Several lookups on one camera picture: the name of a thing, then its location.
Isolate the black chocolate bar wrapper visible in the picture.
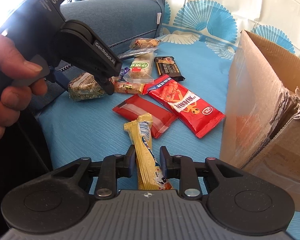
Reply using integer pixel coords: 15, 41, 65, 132
154, 56, 185, 82

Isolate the purple milk candy wrapper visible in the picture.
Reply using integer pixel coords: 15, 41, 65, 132
120, 67, 129, 77

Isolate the person's left hand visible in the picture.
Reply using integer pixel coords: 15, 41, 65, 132
0, 31, 49, 143

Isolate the brown cardboard box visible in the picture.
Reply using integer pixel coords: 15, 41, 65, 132
220, 30, 300, 211

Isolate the silver stick sachet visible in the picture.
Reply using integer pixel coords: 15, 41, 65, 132
117, 48, 156, 60

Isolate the round puffed rice cake packet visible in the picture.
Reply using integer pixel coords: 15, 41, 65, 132
68, 73, 106, 101

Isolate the red spicy snack packet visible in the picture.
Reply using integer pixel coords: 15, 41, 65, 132
142, 74, 225, 139

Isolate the small peanut candy bar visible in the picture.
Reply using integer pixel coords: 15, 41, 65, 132
111, 77, 144, 94

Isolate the yellow wafer snack packet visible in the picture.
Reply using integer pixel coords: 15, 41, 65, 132
124, 113, 173, 190

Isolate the clear bag of nuts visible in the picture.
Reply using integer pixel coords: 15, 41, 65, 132
129, 38, 161, 50

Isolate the blue fan pattern cloth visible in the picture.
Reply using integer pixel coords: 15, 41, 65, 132
38, 0, 300, 168

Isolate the green label pastry packet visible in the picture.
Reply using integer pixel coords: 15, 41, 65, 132
123, 53, 155, 83

